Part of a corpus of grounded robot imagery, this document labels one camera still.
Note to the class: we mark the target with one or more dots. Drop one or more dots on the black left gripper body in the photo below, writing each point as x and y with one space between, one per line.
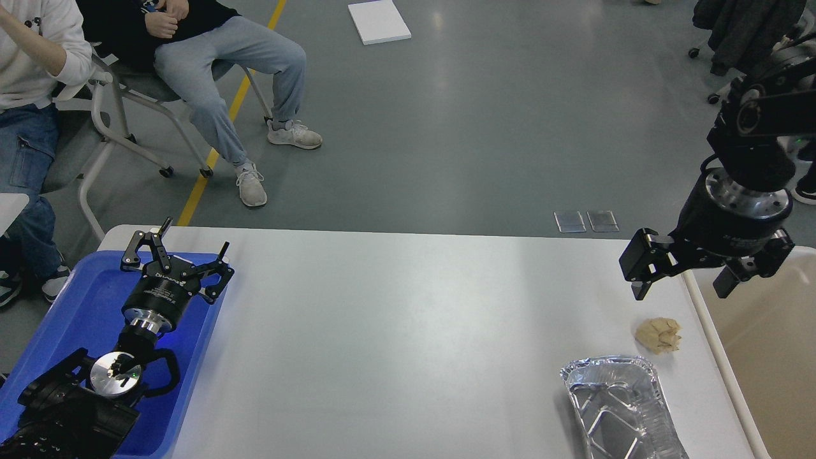
160 298

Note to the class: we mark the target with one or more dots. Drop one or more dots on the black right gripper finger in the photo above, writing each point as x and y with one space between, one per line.
647 259
734 272

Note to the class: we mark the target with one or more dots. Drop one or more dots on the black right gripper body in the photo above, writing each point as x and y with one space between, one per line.
724 223

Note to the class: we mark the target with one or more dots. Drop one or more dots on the aluminium foil tray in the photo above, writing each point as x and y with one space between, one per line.
621 409

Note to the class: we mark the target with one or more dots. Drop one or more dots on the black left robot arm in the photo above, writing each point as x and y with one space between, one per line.
111 369

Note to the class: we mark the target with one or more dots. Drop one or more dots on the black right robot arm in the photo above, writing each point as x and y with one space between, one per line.
769 102

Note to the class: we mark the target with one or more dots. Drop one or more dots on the right clear floor plate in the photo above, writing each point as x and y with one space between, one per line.
603 221

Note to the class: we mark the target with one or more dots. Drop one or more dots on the clear floor plate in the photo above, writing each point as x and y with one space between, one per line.
570 221
603 221

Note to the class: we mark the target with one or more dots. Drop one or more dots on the beige plastic bin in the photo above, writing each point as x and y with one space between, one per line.
763 334

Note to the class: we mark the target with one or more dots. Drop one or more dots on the blue plastic tray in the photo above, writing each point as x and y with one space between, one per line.
87 315

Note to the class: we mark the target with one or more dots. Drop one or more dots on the crumpled brown paper ball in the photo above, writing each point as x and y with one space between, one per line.
659 334

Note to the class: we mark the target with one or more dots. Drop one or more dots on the left clear floor plate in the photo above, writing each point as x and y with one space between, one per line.
570 221

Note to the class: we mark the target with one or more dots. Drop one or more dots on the white side table corner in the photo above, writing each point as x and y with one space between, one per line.
11 206

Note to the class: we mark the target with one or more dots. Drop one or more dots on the grey chair with castors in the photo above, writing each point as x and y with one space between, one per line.
147 89

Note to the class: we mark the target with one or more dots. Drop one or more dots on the chair with dark jacket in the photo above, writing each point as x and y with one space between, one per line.
743 33

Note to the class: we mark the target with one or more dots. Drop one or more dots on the person in light jeans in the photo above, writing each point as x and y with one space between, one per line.
181 41

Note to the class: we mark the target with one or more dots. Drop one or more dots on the person in white sweater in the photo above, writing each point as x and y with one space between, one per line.
42 46

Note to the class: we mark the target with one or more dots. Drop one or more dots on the white board on floor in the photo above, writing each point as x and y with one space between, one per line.
378 22

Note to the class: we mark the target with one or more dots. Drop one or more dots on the white frame chair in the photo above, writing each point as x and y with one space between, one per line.
85 143

